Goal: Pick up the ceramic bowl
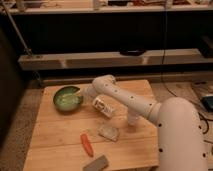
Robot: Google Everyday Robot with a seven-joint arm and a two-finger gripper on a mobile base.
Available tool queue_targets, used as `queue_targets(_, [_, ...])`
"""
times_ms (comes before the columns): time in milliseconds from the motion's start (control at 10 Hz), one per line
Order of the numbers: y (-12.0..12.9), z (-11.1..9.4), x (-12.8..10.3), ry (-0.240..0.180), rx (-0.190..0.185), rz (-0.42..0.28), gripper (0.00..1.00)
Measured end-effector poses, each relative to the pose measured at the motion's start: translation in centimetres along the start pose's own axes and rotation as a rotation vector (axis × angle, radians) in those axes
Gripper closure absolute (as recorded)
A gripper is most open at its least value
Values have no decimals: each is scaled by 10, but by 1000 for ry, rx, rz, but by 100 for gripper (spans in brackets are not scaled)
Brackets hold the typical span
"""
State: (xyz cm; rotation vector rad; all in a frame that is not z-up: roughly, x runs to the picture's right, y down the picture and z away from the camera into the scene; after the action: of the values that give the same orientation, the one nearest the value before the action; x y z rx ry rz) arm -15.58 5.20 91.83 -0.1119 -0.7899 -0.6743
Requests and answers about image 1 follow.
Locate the green ceramic bowl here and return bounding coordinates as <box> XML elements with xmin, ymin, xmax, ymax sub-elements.
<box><xmin>53</xmin><ymin>86</ymin><xmax>84</xmax><ymax>112</ymax></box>

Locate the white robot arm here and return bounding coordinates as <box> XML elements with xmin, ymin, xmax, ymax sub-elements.
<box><xmin>81</xmin><ymin>75</ymin><xmax>208</xmax><ymax>171</ymax></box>

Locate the white squeeze tube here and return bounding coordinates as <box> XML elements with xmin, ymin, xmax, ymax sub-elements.
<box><xmin>92</xmin><ymin>97</ymin><xmax>115</xmax><ymax>118</ymax></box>

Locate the wooden table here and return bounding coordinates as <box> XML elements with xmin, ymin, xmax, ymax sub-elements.
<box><xmin>24</xmin><ymin>86</ymin><xmax>159</xmax><ymax>171</ymax></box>

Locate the orange carrot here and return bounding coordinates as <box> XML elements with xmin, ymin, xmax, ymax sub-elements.
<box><xmin>80</xmin><ymin>134</ymin><xmax>94</xmax><ymax>157</ymax></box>

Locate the translucent plastic cup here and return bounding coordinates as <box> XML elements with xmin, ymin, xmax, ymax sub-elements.
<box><xmin>127</xmin><ymin>109</ymin><xmax>140</xmax><ymax>126</ymax></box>

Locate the black round object on shelf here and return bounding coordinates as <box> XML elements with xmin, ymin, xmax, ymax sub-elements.
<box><xmin>119</xmin><ymin>49</ymin><xmax>146</xmax><ymax>56</ymax></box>

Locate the grey sponge block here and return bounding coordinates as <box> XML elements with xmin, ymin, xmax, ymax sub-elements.
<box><xmin>83</xmin><ymin>155</ymin><xmax>109</xmax><ymax>171</ymax></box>

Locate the diagonal metal pole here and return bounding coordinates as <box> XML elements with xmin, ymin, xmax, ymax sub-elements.
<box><xmin>0</xmin><ymin>3</ymin><xmax>44</xmax><ymax>88</ymax></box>

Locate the upper shelf board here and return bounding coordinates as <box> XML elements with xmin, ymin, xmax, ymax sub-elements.
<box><xmin>0</xmin><ymin>0</ymin><xmax>213</xmax><ymax>14</ymax></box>

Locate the long grey shelf beam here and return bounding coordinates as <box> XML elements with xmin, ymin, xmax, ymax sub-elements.
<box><xmin>18</xmin><ymin>49</ymin><xmax>213</xmax><ymax>71</ymax></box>

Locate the black cable on floor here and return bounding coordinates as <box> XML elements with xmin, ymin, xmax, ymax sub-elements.
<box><xmin>198</xmin><ymin>111</ymin><xmax>213</xmax><ymax>144</ymax></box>

